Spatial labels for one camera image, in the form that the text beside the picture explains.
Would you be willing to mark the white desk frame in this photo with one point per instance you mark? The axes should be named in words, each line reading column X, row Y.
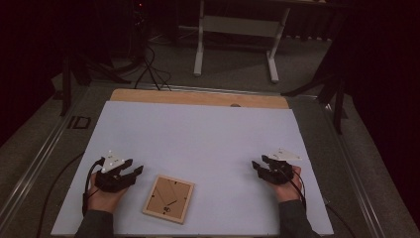
column 237, row 26

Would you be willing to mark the white table sheet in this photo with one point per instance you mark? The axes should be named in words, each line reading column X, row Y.
column 198, row 139

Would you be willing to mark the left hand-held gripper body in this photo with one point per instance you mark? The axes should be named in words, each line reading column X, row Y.
column 110, row 183

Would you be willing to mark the metal floor rail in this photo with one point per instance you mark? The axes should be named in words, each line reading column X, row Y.
column 29, row 172
column 214, row 89
column 356, row 185

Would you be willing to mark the wooden picture frame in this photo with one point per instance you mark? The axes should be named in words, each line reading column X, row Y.
column 168, row 199

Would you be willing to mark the person's left hand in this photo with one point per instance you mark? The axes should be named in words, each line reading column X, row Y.
column 105, row 200

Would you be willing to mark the person's right hand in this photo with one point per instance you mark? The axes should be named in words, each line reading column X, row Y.
column 288, row 191

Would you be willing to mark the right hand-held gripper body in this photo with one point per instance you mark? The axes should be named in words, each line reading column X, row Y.
column 280, row 173

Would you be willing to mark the black tripod stand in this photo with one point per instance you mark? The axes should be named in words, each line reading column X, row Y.
column 336, row 99

